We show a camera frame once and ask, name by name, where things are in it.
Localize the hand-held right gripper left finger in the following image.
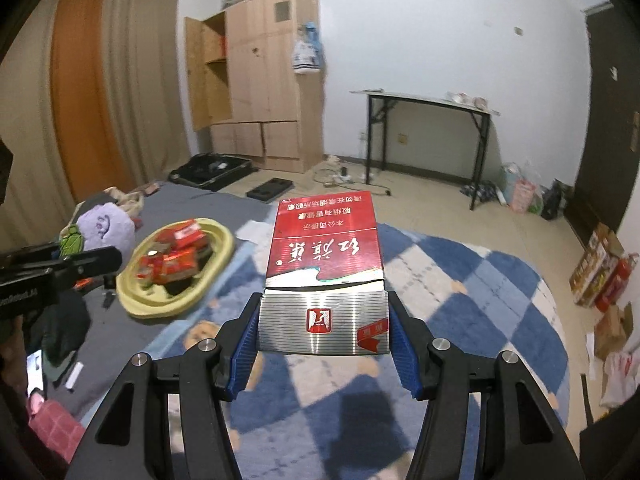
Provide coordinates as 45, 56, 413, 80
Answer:
65, 292, 263, 480

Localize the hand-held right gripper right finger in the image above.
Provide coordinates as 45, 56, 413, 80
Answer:
385, 290, 586, 480

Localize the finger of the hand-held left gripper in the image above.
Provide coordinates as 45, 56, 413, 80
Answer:
50, 246, 123, 286
0, 241, 65, 268

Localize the pile of red cigarette packs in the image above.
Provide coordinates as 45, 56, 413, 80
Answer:
135, 219, 213, 288

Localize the yellow plastic basin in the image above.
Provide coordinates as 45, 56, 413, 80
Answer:
116, 217, 236, 320

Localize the red silver cigarette pack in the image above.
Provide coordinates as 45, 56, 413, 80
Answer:
257, 191, 391, 356

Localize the purple eggplant plush toy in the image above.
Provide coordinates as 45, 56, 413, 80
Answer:
60, 202, 137, 257

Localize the dark clothing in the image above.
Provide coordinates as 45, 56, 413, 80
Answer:
40, 290, 93, 366

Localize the beige cloth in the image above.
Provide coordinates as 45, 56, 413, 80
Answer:
102, 186, 146, 218

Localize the blue checkered blanket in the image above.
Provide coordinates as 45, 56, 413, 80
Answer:
145, 220, 571, 480

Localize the grey bed sheet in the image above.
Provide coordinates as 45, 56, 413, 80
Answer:
50, 180, 281, 421

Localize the pink cloth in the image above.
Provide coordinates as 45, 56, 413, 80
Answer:
27, 392, 86, 448

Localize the white paper sheet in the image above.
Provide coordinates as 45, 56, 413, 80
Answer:
235, 220, 277, 243

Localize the open black suitcase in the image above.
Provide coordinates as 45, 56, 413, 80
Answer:
167, 152, 253, 192

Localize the black foam tray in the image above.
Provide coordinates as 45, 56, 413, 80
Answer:
246, 177, 295, 203

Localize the orange curtain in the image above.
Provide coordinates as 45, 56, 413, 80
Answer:
50, 0, 136, 201

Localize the plaid cloth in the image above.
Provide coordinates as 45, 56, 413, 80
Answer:
460, 182, 501, 206

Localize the beige curtain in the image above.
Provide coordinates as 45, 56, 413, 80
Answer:
0, 0, 193, 196

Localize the pink plastic bag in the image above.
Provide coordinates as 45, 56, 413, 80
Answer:
510, 177, 538, 213

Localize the white translucent plastic bag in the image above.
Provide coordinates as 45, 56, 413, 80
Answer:
500, 162, 526, 201

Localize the brown cardboard box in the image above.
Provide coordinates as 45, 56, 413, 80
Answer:
594, 302, 633, 358

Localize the printed cardboard box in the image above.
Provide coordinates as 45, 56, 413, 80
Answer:
570, 222, 626, 308

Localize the black bag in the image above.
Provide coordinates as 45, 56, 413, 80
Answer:
541, 180, 571, 221

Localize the white red-printed plastic bag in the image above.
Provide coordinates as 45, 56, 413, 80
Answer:
600, 352, 640, 408

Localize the red fire extinguisher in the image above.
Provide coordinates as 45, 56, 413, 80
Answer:
595, 254, 640, 311

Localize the wooden wardrobe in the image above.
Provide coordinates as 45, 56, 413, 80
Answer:
185, 0, 326, 173

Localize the black folding table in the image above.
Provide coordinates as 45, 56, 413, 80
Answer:
350, 89, 493, 211

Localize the clear plastic packaging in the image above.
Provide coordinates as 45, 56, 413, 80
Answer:
446, 91, 488, 108

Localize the white hanging plastic bag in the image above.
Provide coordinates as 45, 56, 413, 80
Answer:
291, 21, 322, 76

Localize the dark brown door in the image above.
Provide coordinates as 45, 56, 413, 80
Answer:
570, 7, 640, 233

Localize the white power strip with cables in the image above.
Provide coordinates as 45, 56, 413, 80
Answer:
312, 157, 391, 196

